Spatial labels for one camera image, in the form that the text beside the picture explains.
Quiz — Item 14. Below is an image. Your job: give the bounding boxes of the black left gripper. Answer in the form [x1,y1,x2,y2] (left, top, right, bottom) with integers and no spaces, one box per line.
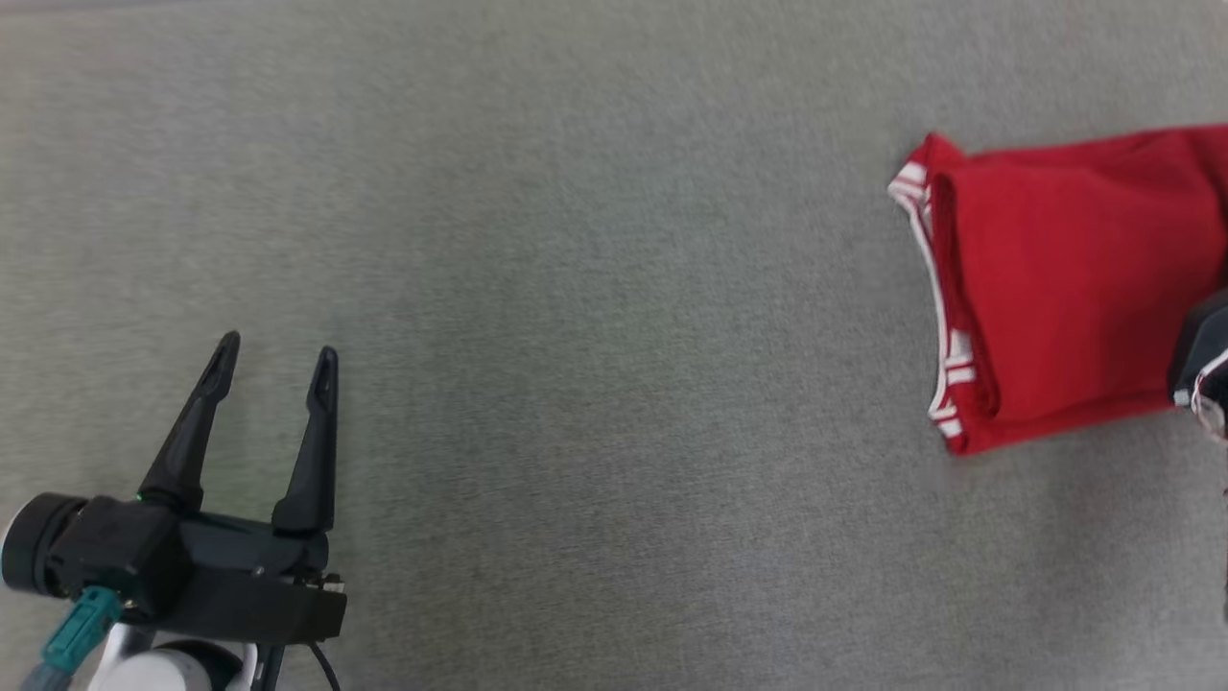
[125,331,347,646]

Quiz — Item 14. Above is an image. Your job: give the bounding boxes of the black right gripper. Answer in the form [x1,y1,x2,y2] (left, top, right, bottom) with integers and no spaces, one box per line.
[1170,291,1228,405]

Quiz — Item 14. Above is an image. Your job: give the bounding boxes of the red white number 23 jersey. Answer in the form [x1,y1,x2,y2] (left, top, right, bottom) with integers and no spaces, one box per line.
[887,125,1228,456]

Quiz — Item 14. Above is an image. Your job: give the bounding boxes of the grey fabric sofa cushion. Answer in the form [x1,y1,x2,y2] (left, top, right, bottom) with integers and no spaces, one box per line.
[0,0,1228,691]

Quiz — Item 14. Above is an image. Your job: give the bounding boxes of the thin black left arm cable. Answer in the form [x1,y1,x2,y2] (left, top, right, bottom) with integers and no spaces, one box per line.
[307,641,342,691]

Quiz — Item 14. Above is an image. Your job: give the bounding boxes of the teal cable connector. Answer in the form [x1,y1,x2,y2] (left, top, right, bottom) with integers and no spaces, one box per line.
[19,587,123,691]

